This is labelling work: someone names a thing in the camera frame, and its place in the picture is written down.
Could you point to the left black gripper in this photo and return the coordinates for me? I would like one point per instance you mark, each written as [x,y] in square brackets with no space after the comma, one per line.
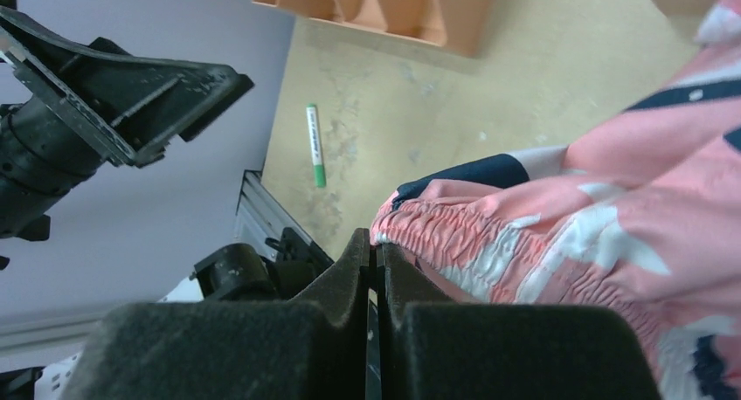
[125,108]

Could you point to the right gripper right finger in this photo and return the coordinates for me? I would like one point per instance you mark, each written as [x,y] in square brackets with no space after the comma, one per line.
[432,347]

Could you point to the pink shark print shorts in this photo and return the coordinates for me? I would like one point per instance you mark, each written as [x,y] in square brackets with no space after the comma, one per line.
[641,215]

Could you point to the orange plastic file organizer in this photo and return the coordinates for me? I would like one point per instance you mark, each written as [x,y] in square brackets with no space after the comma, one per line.
[455,26]

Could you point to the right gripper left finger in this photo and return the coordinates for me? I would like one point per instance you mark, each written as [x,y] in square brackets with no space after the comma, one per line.
[309,347]

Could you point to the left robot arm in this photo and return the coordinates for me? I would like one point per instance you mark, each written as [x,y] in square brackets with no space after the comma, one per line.
[35,176]

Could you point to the green white marker pen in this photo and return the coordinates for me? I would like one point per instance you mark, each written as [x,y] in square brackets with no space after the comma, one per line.
[316,146]

